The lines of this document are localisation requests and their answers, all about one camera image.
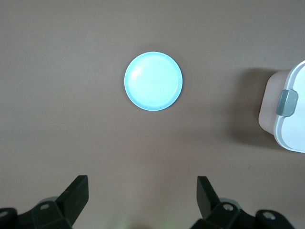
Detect light blue round plate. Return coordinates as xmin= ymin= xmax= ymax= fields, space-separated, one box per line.
xmin=123 ymin=51 xmax=184 ymax=112

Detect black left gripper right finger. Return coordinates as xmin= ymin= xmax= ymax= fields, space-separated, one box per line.
xmin=193 ymin=176 xmax=293 ymax=229

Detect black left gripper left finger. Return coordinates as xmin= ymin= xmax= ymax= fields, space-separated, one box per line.
xmin=0 ymin=176 xmax=90 ymax=229

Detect white lidded storage box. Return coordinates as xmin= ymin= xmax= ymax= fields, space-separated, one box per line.
xmin=258 ymin=60 xmax=305 ymax=153

